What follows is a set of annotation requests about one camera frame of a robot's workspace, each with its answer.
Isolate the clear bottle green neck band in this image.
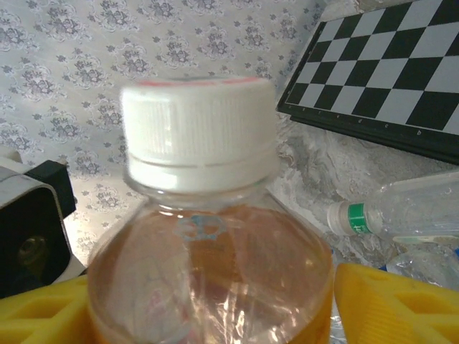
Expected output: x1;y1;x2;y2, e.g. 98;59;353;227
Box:
326;171;459;245

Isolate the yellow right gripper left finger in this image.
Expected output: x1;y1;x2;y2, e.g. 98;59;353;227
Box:
0;274;96;344

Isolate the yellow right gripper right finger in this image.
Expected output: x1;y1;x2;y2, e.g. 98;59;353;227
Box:
335;263;459;344

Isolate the black grey chessboard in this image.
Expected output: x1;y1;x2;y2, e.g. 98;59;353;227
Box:
275;0;459;166

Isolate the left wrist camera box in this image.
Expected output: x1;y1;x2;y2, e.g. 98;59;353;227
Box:
0;149;77;299

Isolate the tall clear plastic bottle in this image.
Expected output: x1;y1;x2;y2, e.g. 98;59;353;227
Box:
385;234;459;290

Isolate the blue label bottle white cap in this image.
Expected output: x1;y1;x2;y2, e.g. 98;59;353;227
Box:
85;77;336;344

